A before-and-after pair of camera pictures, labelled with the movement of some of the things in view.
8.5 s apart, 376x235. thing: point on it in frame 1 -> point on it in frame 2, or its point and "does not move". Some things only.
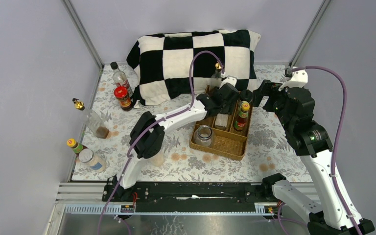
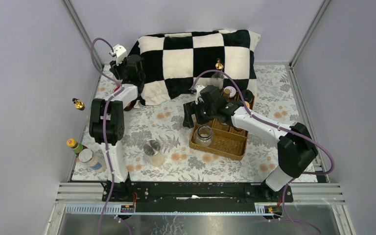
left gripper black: x=225 y=107 -> x=114 y=67
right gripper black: x=267 y=88 -> x=191 y=108
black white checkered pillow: x=162 y=62 does not move
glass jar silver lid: x=204 y=136 does not move
